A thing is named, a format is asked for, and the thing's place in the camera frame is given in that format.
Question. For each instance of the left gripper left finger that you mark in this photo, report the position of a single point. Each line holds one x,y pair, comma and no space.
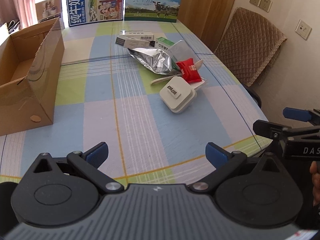
85,165

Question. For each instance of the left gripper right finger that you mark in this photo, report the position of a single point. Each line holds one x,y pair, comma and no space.
224,162

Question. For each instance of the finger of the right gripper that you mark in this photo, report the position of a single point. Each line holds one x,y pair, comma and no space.
270,130
311,116

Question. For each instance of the white square plug device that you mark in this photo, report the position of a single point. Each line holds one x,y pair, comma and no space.
177,94

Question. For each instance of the red candy packet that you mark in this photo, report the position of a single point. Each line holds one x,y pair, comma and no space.
190,70

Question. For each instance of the white ointment box with bird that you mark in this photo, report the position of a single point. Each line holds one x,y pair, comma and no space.
131,42

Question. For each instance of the green white spray box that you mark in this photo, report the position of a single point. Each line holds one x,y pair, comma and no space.
163,43

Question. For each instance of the person's right hand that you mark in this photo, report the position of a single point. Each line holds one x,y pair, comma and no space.
316,183

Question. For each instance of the brown quilted chair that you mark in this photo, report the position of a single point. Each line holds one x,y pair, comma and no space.
249,46

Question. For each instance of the checkered plastic tablecloth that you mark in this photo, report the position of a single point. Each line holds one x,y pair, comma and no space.
103,94

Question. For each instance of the open brown cardboard box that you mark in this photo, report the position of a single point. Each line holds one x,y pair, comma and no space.
30,65

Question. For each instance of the silver foil bag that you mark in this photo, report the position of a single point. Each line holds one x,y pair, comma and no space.
155,60

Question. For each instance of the white barcode medicine box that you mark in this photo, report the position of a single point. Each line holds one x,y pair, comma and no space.
139,34

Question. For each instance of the brown curtain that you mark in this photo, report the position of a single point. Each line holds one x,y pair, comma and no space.
207,19

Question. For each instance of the small brown product box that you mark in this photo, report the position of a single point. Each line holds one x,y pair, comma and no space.
48,9

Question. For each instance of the blue milk carton box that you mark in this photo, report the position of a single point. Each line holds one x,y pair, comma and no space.
82,12

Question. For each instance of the green milk carton box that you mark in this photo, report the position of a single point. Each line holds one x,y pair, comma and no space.
151,10

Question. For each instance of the pink curtain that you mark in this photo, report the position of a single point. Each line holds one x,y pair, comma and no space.
24,10

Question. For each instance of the single wall socket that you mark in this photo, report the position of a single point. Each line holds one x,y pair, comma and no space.
303,29

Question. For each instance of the double wall socket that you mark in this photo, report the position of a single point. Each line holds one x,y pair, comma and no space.
265,5

